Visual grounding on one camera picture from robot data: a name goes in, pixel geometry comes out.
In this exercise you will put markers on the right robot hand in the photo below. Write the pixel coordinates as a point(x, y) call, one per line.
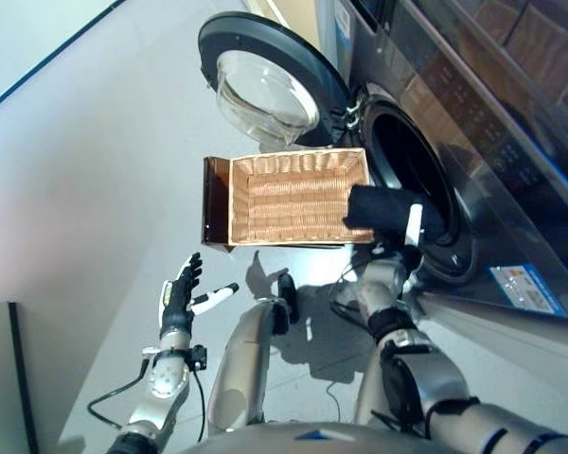
point(414, 222)

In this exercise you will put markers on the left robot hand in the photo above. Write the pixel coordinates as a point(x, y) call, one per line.
point(177, 302)

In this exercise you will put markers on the black garment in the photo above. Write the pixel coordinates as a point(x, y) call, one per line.
point(378, 208)

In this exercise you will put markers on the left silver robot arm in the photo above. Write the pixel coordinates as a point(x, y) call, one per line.
point(168, 378)

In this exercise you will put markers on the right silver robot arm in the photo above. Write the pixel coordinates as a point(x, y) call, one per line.
point(440, 373)

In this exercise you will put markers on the grey front-load washing machine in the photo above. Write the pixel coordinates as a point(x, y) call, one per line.
point(502, 213)

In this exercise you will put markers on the brown glossy stand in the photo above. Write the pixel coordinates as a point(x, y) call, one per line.
point(215, 203)

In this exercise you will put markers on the rectangular wicker basket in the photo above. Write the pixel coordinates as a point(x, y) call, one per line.
point(293, 203)

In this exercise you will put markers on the blue white energy sticker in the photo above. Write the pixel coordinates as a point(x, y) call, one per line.
point(527, 289)

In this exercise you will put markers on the right silver robot leg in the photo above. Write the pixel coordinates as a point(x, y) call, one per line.
point(367, 392)

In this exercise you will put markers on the silver robot torso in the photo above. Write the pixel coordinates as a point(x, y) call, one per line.
point(303, 440)

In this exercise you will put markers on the round glass washer door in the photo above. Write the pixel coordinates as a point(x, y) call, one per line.
point(265, 80)

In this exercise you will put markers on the blue white barcode label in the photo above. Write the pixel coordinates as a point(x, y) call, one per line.
point(343, 23)

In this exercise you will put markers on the white cabinet counter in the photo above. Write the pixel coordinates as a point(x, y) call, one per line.
point(289, 14)

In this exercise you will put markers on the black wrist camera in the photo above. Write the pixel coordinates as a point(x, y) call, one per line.
point(199, 357)

